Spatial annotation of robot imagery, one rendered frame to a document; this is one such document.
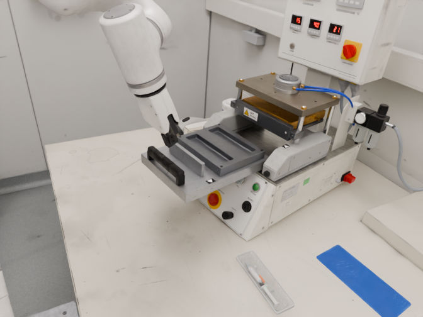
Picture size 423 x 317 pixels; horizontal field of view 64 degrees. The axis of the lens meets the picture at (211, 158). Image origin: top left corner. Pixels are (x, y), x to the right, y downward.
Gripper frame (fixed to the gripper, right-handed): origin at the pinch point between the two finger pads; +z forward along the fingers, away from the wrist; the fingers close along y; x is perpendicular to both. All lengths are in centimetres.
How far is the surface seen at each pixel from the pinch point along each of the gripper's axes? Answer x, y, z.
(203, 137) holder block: 11.7, -5.4, 11.6
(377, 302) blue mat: 16, 51, 39
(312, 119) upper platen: 41.5, 10.2, 17.5
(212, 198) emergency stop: 5.8, 0.0, 30.5
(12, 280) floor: -76, -79, 86
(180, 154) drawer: 1.8, -1.5, 8.2
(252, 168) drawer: 14.9, 11.1, 16.2
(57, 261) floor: -56, -78, 93
